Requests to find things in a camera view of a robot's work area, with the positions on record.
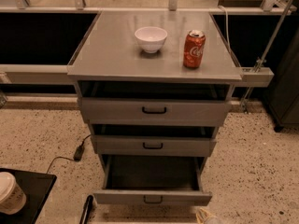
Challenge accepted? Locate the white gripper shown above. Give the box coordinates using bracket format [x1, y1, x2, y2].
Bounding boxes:
[196, 208, 223, 224]

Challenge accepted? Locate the grey bottom drawer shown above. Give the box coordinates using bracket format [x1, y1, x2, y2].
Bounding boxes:
[94, 155, 212, 206]

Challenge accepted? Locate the grey drawer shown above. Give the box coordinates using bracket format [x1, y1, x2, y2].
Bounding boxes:
[94, 155, 212, 206]
[92, 135, 216, 157]
[78, 98, 231, 127]

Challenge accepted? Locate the grey drawer cabinet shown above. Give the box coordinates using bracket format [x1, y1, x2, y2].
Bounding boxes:
[66, 9, 243, 185]

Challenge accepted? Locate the grey middle drawer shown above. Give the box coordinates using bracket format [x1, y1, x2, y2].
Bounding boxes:
[92, 135, 216, 157]

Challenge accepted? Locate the grey top drawer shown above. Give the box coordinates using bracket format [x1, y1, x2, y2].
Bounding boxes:
[78, 98, 231, 127]

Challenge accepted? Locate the black stick object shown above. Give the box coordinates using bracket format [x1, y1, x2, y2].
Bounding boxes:
[79, 195, 93, 224]

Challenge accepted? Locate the dark cabinet at right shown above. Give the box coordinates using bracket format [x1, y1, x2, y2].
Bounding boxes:
[263, 28, 299, 133]

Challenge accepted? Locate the slanted metal rod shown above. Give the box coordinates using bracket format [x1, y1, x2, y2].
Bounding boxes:
[240, 0, 293, 113]

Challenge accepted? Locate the red cola can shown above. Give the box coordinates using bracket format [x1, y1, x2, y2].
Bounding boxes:
[183, 30, 206, 69]

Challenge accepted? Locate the white bowl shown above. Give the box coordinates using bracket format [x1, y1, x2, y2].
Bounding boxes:
[135, 26, 168, 54]

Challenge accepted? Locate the white paper coffee cup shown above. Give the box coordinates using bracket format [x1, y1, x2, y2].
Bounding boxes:
[0, 172, 27, 215]

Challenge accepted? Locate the black power adapter with cable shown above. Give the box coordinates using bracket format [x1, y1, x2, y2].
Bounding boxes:
[46, 135, 91, 174]

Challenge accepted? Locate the white cable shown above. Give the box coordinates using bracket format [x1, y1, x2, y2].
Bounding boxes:
[217, 5, 233, 53]

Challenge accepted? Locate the metal rail frame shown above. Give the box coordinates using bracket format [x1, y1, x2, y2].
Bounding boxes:
[0, 0, 299, 88]

